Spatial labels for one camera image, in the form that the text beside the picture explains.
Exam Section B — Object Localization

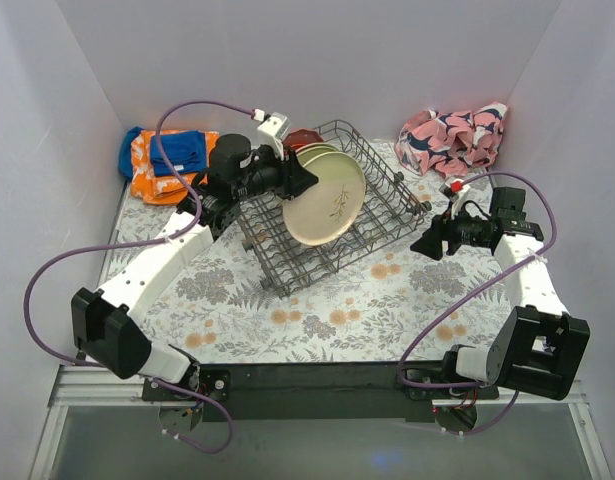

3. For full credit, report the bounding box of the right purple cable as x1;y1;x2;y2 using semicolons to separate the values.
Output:
396;172;558;435

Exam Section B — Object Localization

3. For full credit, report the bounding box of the aluminium frame rail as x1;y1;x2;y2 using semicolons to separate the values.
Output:
31;368;611;479

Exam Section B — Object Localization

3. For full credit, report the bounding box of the grey wire dish rack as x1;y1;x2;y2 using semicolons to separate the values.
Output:
238;120;431;297

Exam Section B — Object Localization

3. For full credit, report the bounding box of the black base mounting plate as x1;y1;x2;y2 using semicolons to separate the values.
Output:
141;359;503;421

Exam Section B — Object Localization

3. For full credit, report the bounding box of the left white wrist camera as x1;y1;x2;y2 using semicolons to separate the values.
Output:
252;108;291;159

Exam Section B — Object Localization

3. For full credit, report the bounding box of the cream green plate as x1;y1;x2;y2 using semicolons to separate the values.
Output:
282;151;366;246

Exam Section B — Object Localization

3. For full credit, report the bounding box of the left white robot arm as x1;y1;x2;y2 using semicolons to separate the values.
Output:
71;134;319;400

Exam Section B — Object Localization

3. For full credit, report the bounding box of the pink navy floral cloth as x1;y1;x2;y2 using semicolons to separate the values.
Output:
394;102;508;178

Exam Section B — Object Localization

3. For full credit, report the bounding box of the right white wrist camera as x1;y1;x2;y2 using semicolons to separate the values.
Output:
440;179;471;218

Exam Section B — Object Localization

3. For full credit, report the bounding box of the orange patterned cloth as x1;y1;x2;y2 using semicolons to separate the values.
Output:
130;130;219;205

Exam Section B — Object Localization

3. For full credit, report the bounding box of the pink and green branch plate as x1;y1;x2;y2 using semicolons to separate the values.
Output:
296;142;338;164

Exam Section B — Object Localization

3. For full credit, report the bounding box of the blue folded towel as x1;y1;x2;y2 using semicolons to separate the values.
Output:
149;131;207;177

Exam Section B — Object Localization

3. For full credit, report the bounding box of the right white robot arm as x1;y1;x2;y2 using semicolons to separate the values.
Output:
411;181;590;400

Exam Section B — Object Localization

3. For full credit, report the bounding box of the floral table mat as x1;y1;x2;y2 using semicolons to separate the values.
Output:
84;140;533;365

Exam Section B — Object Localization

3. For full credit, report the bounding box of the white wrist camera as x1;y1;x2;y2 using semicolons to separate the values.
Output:
252;108;291;159
440;179;471;218

